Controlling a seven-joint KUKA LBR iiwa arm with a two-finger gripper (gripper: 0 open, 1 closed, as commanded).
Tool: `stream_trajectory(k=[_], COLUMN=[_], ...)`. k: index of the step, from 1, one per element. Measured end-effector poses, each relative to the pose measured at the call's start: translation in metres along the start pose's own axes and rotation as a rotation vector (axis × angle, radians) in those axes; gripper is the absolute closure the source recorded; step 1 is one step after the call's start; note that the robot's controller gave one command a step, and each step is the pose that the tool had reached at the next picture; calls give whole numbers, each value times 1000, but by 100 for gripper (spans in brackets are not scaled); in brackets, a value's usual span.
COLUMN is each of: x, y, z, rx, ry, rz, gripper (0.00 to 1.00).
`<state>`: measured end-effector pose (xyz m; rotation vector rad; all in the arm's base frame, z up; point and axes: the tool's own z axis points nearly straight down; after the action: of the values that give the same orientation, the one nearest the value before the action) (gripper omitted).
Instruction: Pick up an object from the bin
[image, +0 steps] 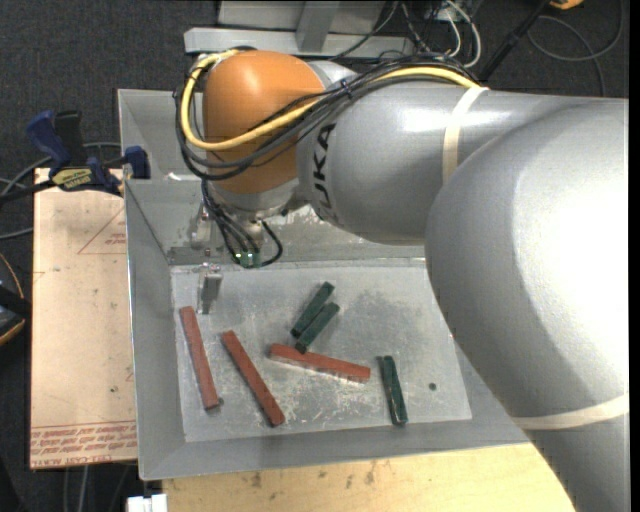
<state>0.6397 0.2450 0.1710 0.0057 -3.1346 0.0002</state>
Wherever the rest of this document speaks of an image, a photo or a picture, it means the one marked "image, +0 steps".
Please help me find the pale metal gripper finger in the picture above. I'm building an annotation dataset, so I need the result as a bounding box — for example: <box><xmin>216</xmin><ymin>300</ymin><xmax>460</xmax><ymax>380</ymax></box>
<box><xmin>198</xmin><ymin>265</ymin><xmax>224</xmax><ymax>316</ymax></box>

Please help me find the dark green flat block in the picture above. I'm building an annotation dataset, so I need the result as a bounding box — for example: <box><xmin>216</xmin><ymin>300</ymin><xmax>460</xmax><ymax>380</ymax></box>
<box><xmin>375</xmin><ymin>354</ymin><xmax>410</xmax><ymax>427</ymax></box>
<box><xmin>290</xmin><ymin>281</ymin><xmax>336</xmax><ymax>339</ymax></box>
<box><xmin>294</xmin><ymin>301</ymin><xmax>342</xmax><ymax>355</ymax></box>

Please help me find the brown cardboard board, red print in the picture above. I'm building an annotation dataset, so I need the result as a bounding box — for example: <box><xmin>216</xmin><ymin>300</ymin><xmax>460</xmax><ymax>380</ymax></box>
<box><xmin>29</xmin><ymin>167</ymin><xmax>139</xmax><ymax>471</ymax></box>

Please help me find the grey metal bin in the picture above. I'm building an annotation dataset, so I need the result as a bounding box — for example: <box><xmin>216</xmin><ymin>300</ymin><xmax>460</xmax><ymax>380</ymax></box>
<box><xmin>117</xmin><ymin>88</ymin><xmax>534</xmax><ymax>482</ymax></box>

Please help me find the red-brown flat block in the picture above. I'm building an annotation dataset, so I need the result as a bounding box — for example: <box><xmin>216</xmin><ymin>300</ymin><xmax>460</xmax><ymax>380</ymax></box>
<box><xmin>268</xmin><ymin>342</ymin><xmax>373</xmax><ymax>386</ymax></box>
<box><xmin>178</xmin><ymin>305</ymin><xmax>222</xmax><ymax>412</ymax></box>
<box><xmin>220</xmin><ymin>329</ymin><xmax>287</xmax><ymax>429</ymax></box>

